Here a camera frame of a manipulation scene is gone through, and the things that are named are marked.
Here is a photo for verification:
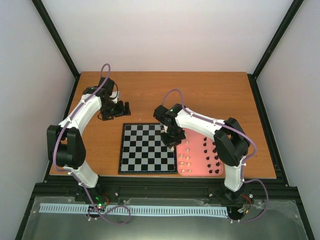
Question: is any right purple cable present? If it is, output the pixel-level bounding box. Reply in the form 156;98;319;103
162;89;270;223

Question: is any black white chess board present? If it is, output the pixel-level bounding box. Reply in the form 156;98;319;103
118;123;178;175

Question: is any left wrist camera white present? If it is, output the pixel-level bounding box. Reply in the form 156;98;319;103
109;91;120;103

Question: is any black aluminium frame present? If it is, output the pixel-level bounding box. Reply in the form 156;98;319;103
15;0;315;240

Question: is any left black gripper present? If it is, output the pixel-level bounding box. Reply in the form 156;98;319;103
102;100;132;121

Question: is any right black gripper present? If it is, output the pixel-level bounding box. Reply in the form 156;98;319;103
160;127;186;149

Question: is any pink plastic tray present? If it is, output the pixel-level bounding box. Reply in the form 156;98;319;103
176;129;224;177

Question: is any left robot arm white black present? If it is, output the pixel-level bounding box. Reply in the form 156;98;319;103
46;87;131;202

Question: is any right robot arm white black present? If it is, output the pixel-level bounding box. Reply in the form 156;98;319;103
153;103;251;203

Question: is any light blue slotted cable duct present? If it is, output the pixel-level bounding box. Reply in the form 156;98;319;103
38;203;228;218

